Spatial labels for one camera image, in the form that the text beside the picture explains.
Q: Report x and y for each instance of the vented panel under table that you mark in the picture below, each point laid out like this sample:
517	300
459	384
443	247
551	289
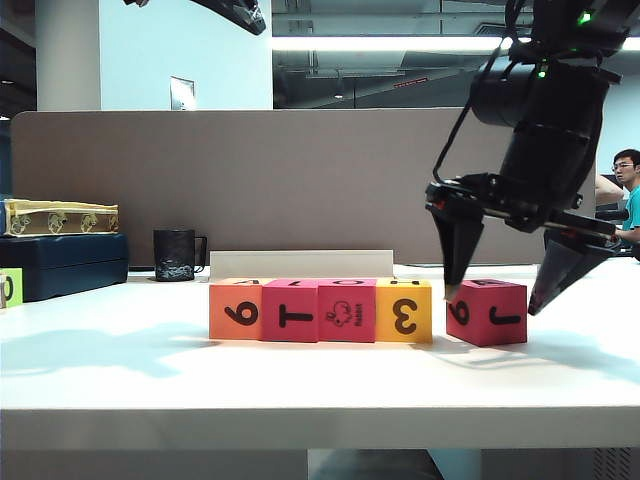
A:
612	465

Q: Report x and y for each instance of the grey desk partition panel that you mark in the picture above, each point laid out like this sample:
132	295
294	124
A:
300	190

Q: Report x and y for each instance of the wall sign plate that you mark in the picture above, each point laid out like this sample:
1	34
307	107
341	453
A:
182	93

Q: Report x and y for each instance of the long ceiling light strip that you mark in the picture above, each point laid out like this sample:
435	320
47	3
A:
375	43

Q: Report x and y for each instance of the red hanging ceiling sign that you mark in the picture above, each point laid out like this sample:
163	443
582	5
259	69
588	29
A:
411	83

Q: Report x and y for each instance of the small ceiling spotlight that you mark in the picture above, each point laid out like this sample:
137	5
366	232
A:
339	92

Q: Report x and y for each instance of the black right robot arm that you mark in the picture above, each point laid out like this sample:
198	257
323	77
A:
550	140

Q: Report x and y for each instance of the red letter block with T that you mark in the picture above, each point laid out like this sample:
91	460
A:
290	315

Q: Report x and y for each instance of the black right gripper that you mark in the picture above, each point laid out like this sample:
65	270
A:
500	200

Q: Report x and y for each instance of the black mug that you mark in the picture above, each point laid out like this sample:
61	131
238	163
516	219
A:
172	255

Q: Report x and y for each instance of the yellow letter block with 3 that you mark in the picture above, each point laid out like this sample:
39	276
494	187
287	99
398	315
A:
402	315

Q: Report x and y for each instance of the yellow printed box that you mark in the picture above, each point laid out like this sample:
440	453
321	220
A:
60	217

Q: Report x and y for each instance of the green letter block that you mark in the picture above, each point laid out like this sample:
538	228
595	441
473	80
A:
14	287

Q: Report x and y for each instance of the person in teal shirt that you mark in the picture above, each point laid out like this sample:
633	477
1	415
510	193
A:
631	210

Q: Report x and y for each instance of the red letter block with J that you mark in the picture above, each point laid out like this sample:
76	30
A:
492	315

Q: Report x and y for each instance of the dark blue case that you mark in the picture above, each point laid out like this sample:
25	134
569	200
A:
65	265

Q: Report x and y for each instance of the red letter block with rabbit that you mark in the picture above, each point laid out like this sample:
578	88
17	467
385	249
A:
347	315

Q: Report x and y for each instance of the orange letter block with 6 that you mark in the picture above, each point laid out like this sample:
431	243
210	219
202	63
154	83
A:
235	312

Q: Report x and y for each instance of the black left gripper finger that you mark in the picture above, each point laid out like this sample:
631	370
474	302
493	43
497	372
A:
252	9
235	12

